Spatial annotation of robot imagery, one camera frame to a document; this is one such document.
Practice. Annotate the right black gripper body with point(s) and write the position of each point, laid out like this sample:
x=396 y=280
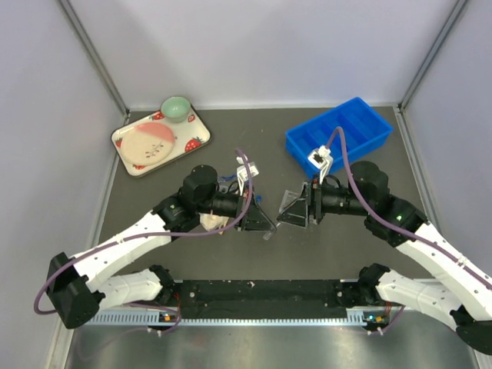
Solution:
x=338 y=201

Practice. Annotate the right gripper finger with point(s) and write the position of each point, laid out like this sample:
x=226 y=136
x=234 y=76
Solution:
x=294 y=197
x=296 y=220

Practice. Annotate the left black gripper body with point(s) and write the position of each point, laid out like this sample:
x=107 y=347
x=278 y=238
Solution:
x=228 y=204

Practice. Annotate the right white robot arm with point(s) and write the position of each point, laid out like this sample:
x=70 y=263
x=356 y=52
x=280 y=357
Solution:
x=462 y=302

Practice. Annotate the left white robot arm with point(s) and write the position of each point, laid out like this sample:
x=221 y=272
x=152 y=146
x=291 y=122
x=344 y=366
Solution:
x=88 y=282

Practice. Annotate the clear acrylic tube rack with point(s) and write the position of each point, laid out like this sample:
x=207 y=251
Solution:
x=295 y=209

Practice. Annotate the blue rimmed safety goggles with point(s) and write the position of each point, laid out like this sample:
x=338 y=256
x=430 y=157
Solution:
x=223 y=179

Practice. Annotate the beige crumpled glove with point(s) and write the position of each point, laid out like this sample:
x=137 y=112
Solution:
x=212 y=222

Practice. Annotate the blue plastic divided bin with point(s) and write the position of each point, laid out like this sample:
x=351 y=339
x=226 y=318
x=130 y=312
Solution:
x=356 y=126

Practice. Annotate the strawberry pattern tray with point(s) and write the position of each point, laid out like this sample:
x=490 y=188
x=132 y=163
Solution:
x=190 y=135

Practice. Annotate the pink cream plate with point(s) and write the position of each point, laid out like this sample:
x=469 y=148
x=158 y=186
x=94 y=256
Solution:
x=147 y=143

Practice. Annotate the green ceramic bowl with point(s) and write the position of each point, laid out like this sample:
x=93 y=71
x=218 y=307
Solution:
x=175 y=109

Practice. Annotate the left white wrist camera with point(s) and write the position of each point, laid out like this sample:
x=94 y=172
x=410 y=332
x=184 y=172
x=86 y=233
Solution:
x=244 y=173

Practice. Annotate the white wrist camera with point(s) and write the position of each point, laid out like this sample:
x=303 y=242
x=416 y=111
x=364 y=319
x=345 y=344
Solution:
x=321 y=158
x=244 y=173

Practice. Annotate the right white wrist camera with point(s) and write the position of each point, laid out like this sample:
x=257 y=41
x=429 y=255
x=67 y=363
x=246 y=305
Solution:
x=321 y=158

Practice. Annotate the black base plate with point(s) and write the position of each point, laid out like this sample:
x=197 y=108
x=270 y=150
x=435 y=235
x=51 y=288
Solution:
x=265 y=298

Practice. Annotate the grey slotted cable duct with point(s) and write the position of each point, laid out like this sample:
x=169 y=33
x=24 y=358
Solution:
x=159 y=318

